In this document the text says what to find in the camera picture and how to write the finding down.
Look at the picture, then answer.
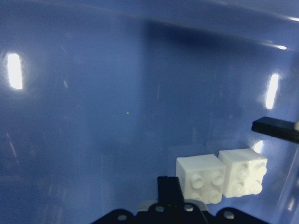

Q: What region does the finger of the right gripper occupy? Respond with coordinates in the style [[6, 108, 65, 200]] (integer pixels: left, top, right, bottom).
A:
[[251, 117, 299, 141]]

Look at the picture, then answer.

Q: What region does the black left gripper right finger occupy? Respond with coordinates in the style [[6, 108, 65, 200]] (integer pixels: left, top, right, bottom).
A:
[[168, 177, 184, 207]]

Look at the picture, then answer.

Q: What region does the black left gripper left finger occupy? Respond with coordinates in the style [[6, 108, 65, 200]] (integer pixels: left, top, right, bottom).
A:
[[157, 176, 169, 208]]

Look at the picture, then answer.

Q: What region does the white block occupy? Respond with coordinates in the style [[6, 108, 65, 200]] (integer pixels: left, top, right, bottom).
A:
[[176, 154, 226, 204], [218, 148, 268, 198]]

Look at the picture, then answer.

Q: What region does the blue plastic tray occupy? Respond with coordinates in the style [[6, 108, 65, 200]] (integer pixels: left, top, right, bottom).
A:
[[0, 0, 299, 224]]

